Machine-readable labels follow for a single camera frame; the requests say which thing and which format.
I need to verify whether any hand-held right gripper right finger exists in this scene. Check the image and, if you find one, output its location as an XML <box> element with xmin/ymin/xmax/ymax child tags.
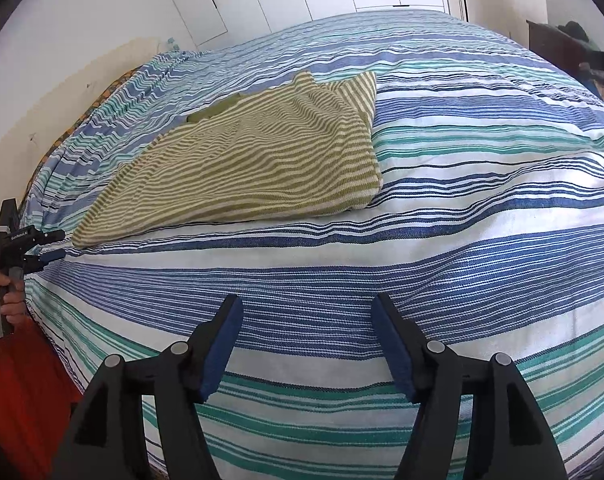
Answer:
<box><xmin>372</xmin><ymin>292</ymin><xmax>568</xmax><ymax>480</ymax></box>

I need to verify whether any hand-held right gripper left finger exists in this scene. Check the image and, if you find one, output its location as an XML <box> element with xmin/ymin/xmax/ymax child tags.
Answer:
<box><xmin>52</xmin><ymin>294</ymin><xmax>245</xmax><ymax>480</ymax></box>

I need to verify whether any green striped cardigan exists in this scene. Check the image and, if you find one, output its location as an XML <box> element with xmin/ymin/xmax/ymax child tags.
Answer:
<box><xmin>72</xmin><ymin>71</ymin><xmax>384</xmax><ymax>249</ymax></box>

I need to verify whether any pile of clothes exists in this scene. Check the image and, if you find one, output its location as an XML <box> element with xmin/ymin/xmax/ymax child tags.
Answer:
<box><xmin>557</xmin><ymin>20</ymin><xmax>604</xmax><ymax>121</ymax></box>

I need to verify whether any beige headboard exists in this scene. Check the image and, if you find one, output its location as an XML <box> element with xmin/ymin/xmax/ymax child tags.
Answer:
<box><xmin>0</xmin><ymin>37</ymin><xmax>165</xmax><ymax>221</ymax></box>

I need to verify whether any blue striped bed sheet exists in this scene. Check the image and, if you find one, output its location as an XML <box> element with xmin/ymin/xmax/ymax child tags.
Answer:
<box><xmin>24</xmin><ymin>8</ymin><xmax>604</xmax><ymax>480</ymax></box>

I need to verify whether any orange-red knit garment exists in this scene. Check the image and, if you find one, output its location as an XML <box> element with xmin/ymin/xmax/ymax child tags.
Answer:
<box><xmin>0</xmin><ymin>320</ymin><xmax>82</xmax><ymax>466</ymax></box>

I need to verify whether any dark wooden nightstand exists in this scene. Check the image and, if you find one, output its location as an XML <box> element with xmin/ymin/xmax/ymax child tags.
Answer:
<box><xmin>526</xmin><ymin>20</ymin><xmax>603</xmax><ymax>81</ymax></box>

